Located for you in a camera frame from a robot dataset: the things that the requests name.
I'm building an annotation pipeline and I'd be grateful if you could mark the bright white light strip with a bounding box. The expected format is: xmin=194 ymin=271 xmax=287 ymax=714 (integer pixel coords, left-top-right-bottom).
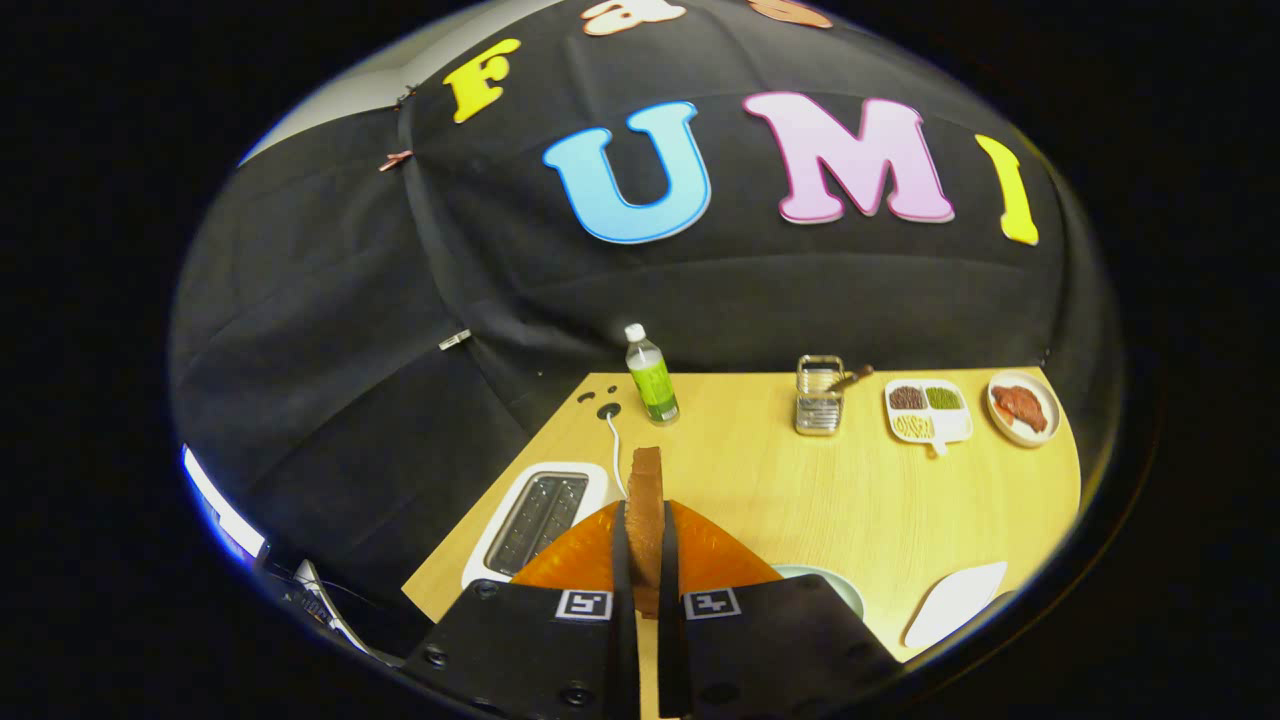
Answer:
xmin=182 ymin=445 xmax=269 ymax=563

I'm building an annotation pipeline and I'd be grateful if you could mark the white toaster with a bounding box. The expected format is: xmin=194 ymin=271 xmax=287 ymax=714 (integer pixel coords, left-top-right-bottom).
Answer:
xmin=461 ymin=461 xmax=626 ymax=589

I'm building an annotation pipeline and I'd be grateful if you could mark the clear bottle with green label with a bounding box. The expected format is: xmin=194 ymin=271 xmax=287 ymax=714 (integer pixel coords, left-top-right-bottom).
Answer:
xmin=624 ymin=323 xmax=681 ymax=427

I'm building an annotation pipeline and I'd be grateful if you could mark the metal wire utensil holder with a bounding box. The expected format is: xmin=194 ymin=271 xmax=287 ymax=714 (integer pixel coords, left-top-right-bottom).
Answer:
xmin=794 ymin=354 xmax=847 ymax=437

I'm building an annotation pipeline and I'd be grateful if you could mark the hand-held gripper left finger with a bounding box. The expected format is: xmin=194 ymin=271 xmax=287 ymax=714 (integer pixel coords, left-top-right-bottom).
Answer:
xmin=400 ymin=498 xmax=641 ymax=720

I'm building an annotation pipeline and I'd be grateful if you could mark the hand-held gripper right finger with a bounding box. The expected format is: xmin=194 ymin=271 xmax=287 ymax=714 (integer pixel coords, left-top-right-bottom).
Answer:
xmin=655 ymin=498 xmax=906 ymax=720

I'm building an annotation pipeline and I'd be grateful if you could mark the square white plate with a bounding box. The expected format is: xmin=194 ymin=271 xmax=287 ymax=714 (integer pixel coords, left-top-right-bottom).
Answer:
xmin=903 ymin=560 xmax=1009 ymax=651

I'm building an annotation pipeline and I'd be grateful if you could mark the black backdrop cloth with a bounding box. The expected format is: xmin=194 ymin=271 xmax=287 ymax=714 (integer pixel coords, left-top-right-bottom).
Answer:
xmin=168 ymin=0 xmax=1121 ymax=651

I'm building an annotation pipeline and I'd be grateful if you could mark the toasted bread slice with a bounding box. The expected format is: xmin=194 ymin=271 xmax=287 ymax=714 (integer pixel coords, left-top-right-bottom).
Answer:
xmin=626 ymin=446 xmax=666 ymax=619

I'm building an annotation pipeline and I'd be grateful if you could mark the white divided dish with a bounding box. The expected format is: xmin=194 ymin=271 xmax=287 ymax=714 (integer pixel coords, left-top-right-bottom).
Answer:
xmin=884 ymin=378 xmax=974 ymax=457

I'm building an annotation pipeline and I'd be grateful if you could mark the round pale green plate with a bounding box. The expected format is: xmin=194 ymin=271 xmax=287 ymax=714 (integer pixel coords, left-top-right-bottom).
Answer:
xmin=772 ymin=564 xmax=866 ymax=621

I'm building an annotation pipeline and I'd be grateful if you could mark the white toaster cable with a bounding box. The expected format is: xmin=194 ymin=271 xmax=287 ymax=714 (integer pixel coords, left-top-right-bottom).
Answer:
xmin=604 ymin=410 xmax=630 ymax=501

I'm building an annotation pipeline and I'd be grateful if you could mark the brown steak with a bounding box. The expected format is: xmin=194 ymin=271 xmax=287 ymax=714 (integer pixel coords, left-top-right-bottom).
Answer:
xmin=993 ymin=385 xmax=1049 ymax=434

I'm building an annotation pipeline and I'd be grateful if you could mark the round white plate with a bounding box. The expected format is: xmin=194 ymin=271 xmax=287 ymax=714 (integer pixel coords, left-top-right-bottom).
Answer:
xmin=986 ymin=370 xmax=1062 ymax=448

